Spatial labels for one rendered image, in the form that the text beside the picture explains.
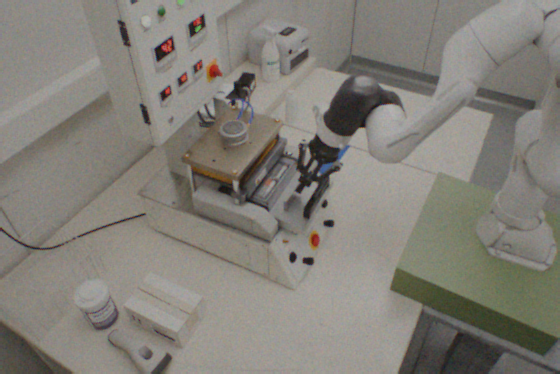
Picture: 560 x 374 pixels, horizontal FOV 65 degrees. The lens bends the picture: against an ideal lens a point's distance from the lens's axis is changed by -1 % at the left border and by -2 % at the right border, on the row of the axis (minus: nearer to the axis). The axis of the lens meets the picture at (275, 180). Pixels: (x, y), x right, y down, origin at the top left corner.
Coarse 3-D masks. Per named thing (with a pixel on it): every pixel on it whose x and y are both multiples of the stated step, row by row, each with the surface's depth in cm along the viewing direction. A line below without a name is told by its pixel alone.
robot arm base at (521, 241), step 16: (496, 208) 123; (480, 224) 132; (496, 224) 124; (512, 224) 120; (528, 224) 119; (544, 224) 123; (480, 240) 130; (496, 240) 125; (512, 240) 123; (528, 240) 121; (544, 240) 121; (496, 256) 126; (512, 256) 126; (528, 256) 124; (544, 256) 122
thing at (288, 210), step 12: (288, 192) 132; (312, 192) 132; (324, 192) 131; (276, 204) 128; (288, 204) 126; (300, 204) 128; (276, 216) 125; (288, 216) 125; (300, 216) 125; (312, 216) 126; (288, 228) 125; (300, 228) 122
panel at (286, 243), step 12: (324, 216) 147; (312, 228) 141; (324, 228) 147; (276, 240) 125; (288, 240) 131; (300, 240) 135; (288, 252) 130; (300, 252) 135; (312, 252) 140; (288, 264) 130; (300, 264) 135; (300, 276) 135
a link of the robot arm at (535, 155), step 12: (552, 84) 97; (552, 96) 96; (552, 108) 97; (552, 120) 98; (540, 132) 101; (552, 132) 98; (540, 144) 101; (552, 144) 99; (528, 156) 107; (540, 156) 102; (552, 156) 99; (528, 168) 108; (540, 168) 102; (552, 168) 99; (540, 180) 102; (552, 180) 99; (552, 192) 101
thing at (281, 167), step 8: (280, 160) 137; (288, 160) 137; (272, 168) 134; (280, 168) 134; (288, 168) 134; (272, 176) 132; (280, 176) 132; (264, 184) 129; (272, 184) 129; (256, 192) 127; (264, 192) 127
